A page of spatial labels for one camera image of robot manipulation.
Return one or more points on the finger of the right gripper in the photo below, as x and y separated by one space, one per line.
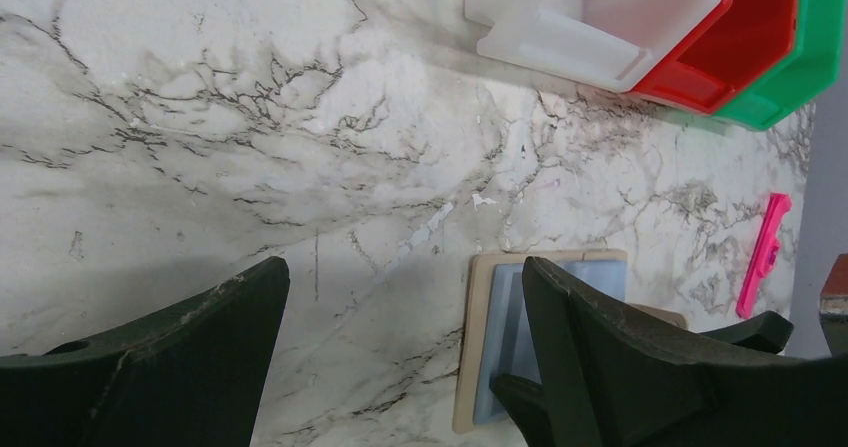
522 399

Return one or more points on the red plastic bin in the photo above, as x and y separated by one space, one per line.
732 47

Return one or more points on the green plastic bin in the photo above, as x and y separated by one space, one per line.
812 67

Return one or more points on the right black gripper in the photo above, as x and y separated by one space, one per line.
769 332

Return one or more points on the pink marker pen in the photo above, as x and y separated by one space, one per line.
766 249

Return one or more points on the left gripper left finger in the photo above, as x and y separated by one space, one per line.
191 374

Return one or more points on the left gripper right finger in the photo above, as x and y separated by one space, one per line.
612 375

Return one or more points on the beige card holder wallet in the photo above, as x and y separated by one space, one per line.
497 337

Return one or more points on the white plastic bin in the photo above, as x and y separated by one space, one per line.
609 44

